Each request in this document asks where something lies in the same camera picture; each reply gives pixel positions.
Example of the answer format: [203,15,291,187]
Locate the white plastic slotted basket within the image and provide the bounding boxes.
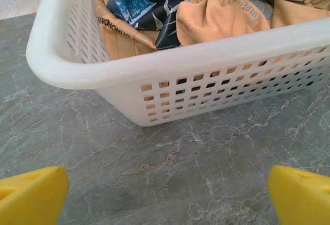
[25,0,330,127]

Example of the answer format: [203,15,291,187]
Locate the orange cartoon print t-shirt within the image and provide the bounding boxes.
[92,0,330,119]

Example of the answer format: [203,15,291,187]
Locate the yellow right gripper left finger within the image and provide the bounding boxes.
[0,165,70,225]

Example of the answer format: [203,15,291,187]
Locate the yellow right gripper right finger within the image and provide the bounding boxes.
[268,165,330,225]

